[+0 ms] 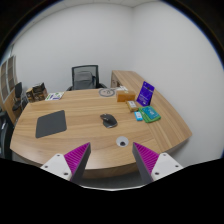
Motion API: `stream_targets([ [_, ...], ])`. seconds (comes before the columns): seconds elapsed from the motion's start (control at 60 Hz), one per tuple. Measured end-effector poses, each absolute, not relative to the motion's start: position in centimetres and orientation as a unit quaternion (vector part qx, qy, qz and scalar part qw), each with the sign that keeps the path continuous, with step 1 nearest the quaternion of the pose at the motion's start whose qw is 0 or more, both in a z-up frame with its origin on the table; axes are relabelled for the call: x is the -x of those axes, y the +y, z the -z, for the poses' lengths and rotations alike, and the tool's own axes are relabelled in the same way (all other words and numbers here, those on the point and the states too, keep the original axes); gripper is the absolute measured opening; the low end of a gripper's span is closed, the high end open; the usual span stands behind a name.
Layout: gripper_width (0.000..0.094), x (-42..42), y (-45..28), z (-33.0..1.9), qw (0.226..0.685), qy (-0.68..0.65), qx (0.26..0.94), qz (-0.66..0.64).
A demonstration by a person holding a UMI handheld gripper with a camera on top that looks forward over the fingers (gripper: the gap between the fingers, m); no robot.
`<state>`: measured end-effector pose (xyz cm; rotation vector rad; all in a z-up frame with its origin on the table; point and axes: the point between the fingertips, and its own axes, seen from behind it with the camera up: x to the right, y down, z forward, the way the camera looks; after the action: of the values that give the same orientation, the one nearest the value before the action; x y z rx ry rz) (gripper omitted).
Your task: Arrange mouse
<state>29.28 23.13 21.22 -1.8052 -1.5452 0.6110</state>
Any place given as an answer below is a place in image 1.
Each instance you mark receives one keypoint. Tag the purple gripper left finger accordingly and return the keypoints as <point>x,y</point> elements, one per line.
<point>70,166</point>

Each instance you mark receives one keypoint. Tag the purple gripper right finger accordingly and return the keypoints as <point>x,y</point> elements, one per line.
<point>153,166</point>

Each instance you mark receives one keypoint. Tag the dark grey mouse pad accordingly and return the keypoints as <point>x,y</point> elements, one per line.
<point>51,124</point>

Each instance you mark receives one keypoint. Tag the black computer mouse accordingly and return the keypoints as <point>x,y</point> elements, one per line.
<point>108,120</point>

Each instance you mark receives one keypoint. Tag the green notebook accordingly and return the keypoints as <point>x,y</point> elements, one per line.
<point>149,114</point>

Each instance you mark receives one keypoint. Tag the small blue box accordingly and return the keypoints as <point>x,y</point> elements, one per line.
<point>138,116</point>

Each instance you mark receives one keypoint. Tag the wooden office desk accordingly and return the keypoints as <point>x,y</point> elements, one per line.
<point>83,109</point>

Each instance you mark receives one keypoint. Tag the small tan box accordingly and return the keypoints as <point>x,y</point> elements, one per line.
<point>132,106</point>

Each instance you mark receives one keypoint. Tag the white green leaflet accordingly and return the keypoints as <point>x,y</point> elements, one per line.
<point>54,96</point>

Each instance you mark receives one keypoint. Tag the brown cardboard box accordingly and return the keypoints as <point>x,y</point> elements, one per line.
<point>124,95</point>

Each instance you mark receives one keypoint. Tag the dark brown printed box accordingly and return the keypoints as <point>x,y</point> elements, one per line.
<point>37,93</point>

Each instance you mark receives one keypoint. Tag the black side chair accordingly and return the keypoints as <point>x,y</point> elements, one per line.
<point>20,100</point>

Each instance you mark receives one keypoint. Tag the round grey coaster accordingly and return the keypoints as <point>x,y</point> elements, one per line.
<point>106,92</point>

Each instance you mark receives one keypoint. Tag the grey mesh office chair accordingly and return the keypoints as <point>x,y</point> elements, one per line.
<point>85,77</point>

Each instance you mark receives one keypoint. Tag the silver cable grommet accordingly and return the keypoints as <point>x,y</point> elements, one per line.
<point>122,141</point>

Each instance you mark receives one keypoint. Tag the wooden wall shelf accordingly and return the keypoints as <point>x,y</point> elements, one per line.
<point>8,77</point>

